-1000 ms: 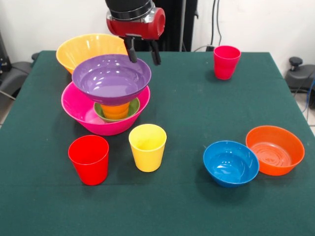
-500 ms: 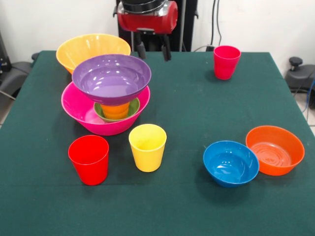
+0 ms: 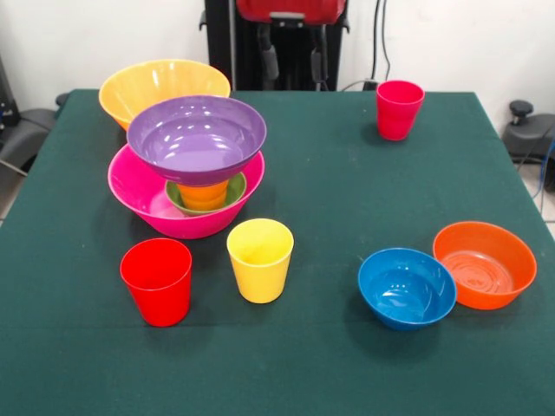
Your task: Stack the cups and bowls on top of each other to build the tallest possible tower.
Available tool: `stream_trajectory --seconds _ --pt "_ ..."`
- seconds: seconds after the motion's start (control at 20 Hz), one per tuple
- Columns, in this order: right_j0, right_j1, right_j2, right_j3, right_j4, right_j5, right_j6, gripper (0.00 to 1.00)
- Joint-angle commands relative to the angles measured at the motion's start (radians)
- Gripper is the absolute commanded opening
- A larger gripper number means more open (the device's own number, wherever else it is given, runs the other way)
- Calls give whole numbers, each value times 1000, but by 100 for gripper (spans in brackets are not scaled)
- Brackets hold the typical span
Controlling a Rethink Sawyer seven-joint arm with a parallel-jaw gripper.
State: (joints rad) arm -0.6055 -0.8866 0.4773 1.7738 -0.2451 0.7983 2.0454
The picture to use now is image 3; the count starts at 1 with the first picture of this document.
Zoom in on yellow cup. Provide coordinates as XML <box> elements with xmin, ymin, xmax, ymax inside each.
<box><xmin>225</xmin><ymin>218</ymin><xmax>295</xmax><ymax>304</ymax></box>

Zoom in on blue bowl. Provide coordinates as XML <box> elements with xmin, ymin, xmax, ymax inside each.
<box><xmin>357</xmin><ymin>247</ymin><xmax>458</xmax><ymax>332</ymax></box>

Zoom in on large pink bowl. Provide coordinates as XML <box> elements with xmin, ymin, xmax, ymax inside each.
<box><xmin>107</xmin><ymin>143</ymin><xmax>266</xmax><ymax>240</ymax></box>

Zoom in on dark green table cloth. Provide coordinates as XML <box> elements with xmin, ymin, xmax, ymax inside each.
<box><xmin>0</xmin><ymin>88</ymin><xmax>555</xmax><ymax>416</ymax></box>

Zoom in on black cable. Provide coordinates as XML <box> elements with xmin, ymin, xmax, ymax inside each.
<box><xmin>370</xmin><ymin>0</ymin><xmax>382</xmax><ymax>81</ymax></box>
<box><xmin>381</xmin><ymin>0</ymin><xmax>393</xmax><ymax>83</ymax></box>

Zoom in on crimson cup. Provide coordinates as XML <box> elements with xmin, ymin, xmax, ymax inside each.
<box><xmin>375</xmin><ymin>80</ymin><xmax>426</xmax><ymax>142</ymax></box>

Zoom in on large orange bowl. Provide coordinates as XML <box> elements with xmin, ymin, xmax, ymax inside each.
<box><xmin>98</xmin><ymin>59</ymin><xmax>232</xmax><ymax>132</ymax></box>

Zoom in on purple bowl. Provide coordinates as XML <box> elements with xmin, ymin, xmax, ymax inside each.
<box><xmin>126</xmin><ymin>94</ymin><xmax>267</xmax><ymax>187</ymax></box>

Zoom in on black machine base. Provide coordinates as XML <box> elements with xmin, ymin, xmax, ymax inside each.
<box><xmin>0</xmin><ymin>54</ymin><xmax>70</xmax><ymax>174</ymax></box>
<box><xmin>501</xmin><ymin>100</ymin><xmax>555</xmax><ymax>164</ymax></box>

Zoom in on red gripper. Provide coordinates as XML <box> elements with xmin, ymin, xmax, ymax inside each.
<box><xmin>235</xmin><ymin>0</ymin><xmax>349</xmax><ymax>83</ymax></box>

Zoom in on orange-red bowl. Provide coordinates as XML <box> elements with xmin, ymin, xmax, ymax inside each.
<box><xmin>432</xmin><ymin>221</ymin><xmax>539</xmax><ymax>311</ymax></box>

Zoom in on stack of green bowls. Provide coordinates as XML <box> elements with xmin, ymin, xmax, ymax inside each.
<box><xmin>165</xmin><ymin>172</ymin><xmax>248</xmax><ymax>217</ymax></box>

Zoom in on red cup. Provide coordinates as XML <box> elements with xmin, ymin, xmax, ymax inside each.
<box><xmin>119</xmin><ymin>237</ymin><xmax>193</xmax><ymax>328</ymax></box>

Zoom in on orange cup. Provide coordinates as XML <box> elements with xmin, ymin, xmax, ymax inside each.
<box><xmin>180</xmin><ymin>197</ymin><xmax>229</xmax><ymax>212</ymax></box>
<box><xmin>178</xmin><ymin>182</ymin><xmax>230</xmax><ymax>203</ymax></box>

